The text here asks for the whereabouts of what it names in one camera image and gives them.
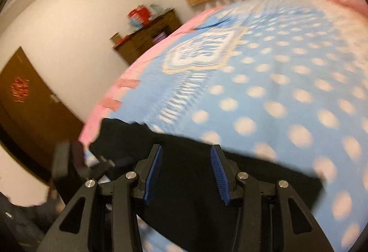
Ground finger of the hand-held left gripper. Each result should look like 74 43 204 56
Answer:
86 155 116 181

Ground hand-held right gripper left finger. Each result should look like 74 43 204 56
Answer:
43 144 163 252

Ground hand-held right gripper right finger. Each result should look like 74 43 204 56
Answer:
210 145 334 252

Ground black pants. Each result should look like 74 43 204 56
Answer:
89 118 325 252

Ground brown wooden door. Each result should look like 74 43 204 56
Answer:
0 47 86 184

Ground person's dark clothing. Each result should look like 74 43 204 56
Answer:
0 191 67 252

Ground red door decoration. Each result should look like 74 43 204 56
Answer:
11 77 30 102

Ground blue pink printed bedspread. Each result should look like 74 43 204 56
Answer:
79 0 368 252

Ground brown wooden desk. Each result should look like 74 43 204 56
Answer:
111 9 184 66

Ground red gift bag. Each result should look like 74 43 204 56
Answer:
128 5 152 25

